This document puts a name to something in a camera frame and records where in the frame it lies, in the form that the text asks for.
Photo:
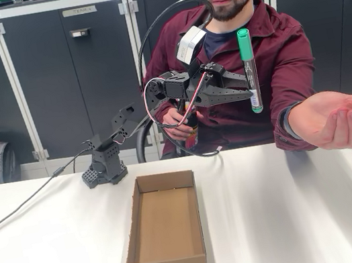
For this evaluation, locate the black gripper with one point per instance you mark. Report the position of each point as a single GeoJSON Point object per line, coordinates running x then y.
{"type": "Point", "coordinates": [219, 87]}

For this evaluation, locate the green edding marker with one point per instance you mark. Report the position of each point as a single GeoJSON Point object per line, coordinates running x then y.
{"type": "Point", "coordinates": [246, 47]}

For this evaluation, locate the dark glass beer bottle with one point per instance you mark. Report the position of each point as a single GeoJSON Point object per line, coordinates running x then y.
{"type": "Point", "coordinates": [192, 137]}

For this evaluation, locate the person's left forearm maroon sleeve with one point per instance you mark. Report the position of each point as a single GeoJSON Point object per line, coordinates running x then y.
{"type": "Point", "coordinates": [282, 133]}

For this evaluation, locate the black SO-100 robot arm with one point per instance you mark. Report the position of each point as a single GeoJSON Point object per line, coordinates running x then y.
{"type": "Point", "coordinates": [105, 157]}

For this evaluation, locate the person's right hand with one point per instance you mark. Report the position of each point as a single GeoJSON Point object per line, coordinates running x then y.
{"type": "Point", "coordinates": [172, 128]}

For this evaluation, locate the person's left hand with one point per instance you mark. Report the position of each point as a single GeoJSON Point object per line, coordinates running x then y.
{"type": "Point", "coordinates": [327, 121]}

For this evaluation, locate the bearded man in maroon jacket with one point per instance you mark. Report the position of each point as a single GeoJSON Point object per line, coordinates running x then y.
{"type": "Point", "coordinates": [281, 51]}

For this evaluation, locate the smartwatch with dark band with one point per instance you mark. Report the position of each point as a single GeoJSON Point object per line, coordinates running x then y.
{"type": "Point", "coordinates": [289, 125]}

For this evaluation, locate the black office chair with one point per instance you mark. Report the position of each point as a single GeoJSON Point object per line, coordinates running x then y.
{"type": "Point", "coordinates": [140, 141]}

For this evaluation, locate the open brown cardboard box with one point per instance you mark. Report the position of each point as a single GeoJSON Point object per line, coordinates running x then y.
{"type": "Point", "coordinates": [164, 222]}

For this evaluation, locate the grey tape team label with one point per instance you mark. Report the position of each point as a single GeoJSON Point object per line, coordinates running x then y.
{"type": "Point", "coordinates": [79, 11]}

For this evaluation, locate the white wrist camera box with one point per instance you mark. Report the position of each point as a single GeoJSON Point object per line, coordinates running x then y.
{"type": "Point", "coordinates": [189, 45]}

